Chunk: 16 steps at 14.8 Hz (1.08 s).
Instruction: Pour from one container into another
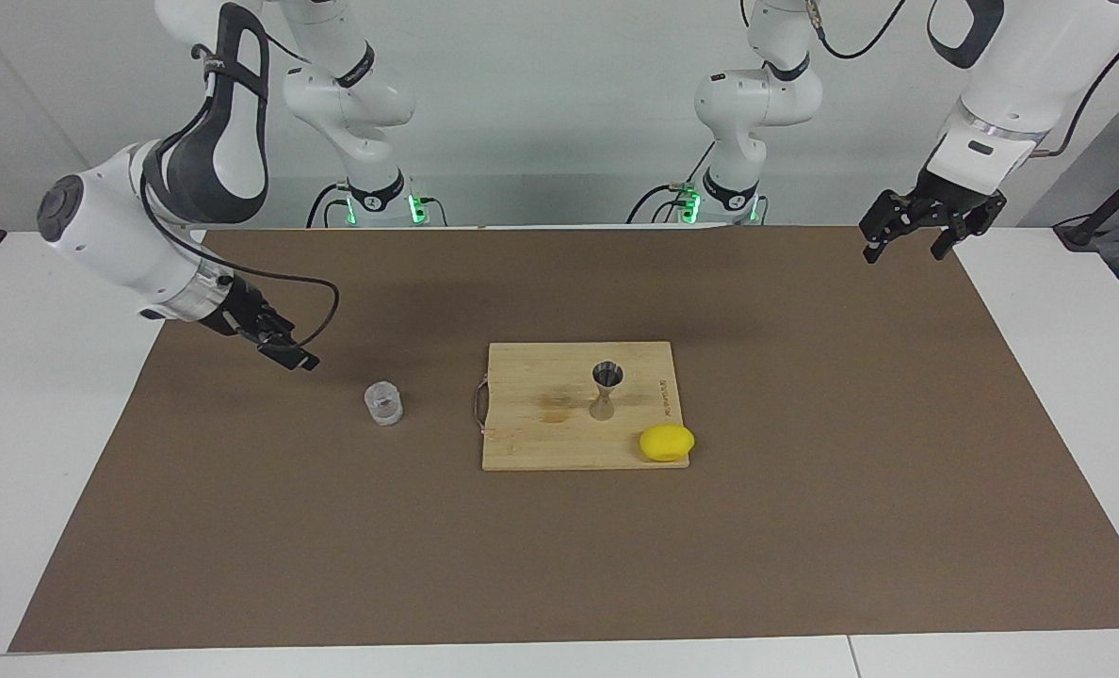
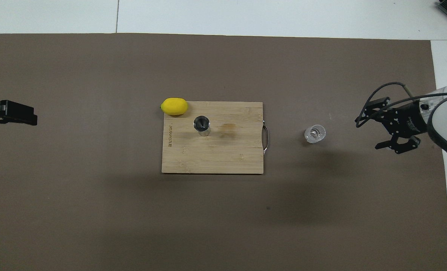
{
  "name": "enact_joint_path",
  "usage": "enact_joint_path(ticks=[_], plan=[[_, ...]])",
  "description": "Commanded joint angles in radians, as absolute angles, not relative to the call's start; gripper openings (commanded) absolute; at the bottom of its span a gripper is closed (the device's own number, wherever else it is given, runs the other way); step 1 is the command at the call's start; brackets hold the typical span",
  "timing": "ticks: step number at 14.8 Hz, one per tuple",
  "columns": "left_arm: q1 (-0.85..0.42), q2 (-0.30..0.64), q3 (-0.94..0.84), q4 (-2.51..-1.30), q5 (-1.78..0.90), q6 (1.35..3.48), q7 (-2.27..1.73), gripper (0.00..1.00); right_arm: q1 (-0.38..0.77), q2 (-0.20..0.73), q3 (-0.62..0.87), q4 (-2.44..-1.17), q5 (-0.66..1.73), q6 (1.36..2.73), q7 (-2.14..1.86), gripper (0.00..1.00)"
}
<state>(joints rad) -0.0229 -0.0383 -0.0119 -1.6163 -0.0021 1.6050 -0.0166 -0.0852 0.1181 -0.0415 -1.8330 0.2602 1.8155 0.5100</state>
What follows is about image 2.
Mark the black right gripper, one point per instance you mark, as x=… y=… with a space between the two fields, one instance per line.
x=406 y=120

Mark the clear shot glass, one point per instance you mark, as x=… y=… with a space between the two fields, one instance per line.
x=315 y=134

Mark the steel jigger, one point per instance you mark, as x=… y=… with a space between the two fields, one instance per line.
x=201 y=126

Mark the brown table mat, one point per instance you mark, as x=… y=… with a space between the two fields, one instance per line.
x=133 y=218

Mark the yellow lemon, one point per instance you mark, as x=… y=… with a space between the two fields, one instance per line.
x=174 y=106

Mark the wooden cutting board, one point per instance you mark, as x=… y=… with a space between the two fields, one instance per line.
x=227 y=154

